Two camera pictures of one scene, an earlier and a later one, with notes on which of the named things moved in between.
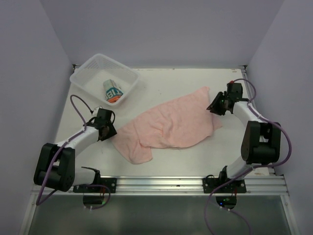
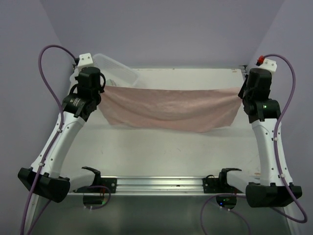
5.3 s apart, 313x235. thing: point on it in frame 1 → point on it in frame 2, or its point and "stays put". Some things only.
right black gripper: (214, 107) → (241, 93)
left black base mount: (101, 185) stays put
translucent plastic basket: (92, 73) stays put
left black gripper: (112, 132) → (100, 89)
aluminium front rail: (260, 185) stays put
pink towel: (185, 121) → (170, 110)
